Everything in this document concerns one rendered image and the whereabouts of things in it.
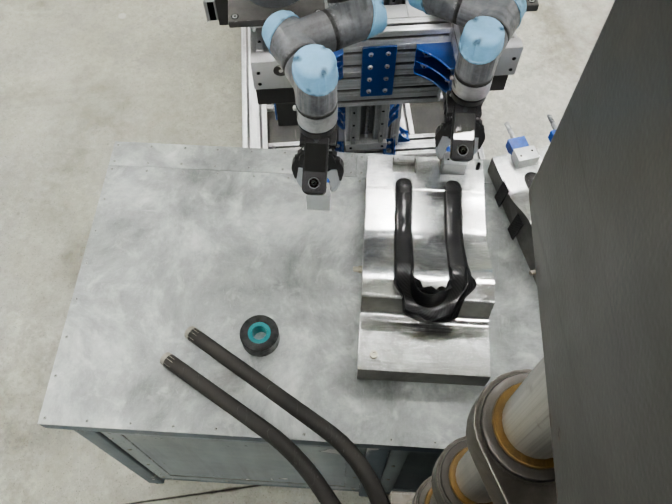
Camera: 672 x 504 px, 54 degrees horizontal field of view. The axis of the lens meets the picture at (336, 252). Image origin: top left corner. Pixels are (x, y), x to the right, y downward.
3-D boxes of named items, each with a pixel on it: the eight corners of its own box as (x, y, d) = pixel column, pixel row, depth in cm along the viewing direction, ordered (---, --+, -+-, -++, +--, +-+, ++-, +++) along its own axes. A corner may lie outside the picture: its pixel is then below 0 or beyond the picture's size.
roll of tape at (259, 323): (271, 315, 142) (270, 309, 139) (285, 348, 138) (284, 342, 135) (236, 329, 140) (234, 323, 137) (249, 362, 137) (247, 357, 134)
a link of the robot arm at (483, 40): (515, 20, 118) (496, 51, 115) (502, 64, 128) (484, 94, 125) (474, 5, 120) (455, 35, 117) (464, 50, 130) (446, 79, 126)
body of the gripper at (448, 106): (476, 110, 144) (488, 70, 133) (478, 142, 140) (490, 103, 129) (441, 108, 144) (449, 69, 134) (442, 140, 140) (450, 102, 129)
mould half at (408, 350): (366, 176, 159) (368, 141, 147) (475, 182, 158) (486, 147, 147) (356, 378, 135) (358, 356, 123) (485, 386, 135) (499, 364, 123)
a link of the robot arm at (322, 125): (336, 121, 117) (290, 119, 117) (336, 137, 121) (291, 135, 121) (338, 88, 121) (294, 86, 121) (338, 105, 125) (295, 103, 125)
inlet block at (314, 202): (311, 160, 149) (310, 145, 144) (333, 161, 149) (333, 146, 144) (306, 209, 142) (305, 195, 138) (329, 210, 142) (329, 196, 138)
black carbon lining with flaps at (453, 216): (393, 182, 150) (396, 157, 142) (464, 186, 150) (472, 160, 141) (389, 325, 133) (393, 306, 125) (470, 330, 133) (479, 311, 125)
